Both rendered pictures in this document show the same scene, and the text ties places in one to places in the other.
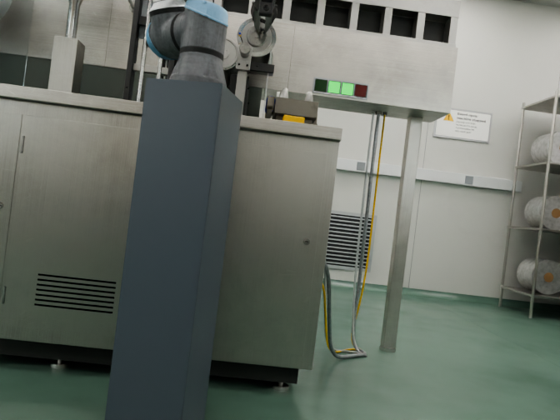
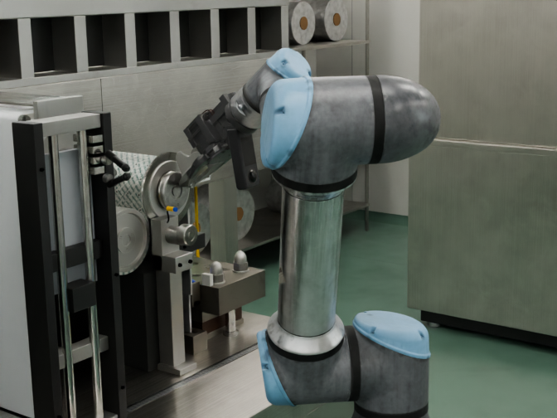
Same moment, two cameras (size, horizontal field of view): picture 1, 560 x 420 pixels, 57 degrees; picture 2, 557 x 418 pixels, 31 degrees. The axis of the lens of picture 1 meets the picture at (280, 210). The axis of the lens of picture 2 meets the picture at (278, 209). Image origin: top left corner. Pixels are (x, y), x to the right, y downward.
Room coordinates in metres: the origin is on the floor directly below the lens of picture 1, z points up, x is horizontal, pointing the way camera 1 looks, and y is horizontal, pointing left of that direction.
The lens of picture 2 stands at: (0.57, 1.48, 1.64)
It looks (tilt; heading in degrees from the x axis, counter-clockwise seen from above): 13 degrees down; 310
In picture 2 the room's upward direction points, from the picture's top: 1 degrees counter-clockwise
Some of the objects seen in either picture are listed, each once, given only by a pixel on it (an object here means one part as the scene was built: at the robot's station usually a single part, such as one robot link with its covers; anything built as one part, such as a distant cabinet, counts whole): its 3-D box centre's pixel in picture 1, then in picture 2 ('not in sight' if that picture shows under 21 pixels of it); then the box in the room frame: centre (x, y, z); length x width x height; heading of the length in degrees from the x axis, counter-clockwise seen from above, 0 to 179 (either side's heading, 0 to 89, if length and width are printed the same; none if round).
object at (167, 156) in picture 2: (256, 37); (167, 189); (1.94, 0.17, 1.25); 0.15 x 0.01 x 0.15; 93
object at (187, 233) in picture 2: (244, 48); (187, 235); (1.86, 0.20, 1.18); 0.04 x 0.02 x 0.04; 94
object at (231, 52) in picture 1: (224, 62); (79, 231); (2.06, 0.29, 1.17); 0.26 x 0.12 x 0.12; 4
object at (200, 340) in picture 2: not in sight; (149, 329); (2.07, 0.11, 0.92); 0.28 x 0.04 x 0.04; 4
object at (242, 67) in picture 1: (241, 85); (175, 295); (1.90, 0.20, 1.05); 0.06 x 0.05 x 0.31; 4
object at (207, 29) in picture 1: (203, 28); (386, 357); (1.37, 0.26, 1.07); 0.13 x 0.12 x 0.14; 46
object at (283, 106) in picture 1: (292, 117); (171, 277); (2.11, 0.00, 1.00); 0.40 x 0.16 x 0.06; 4
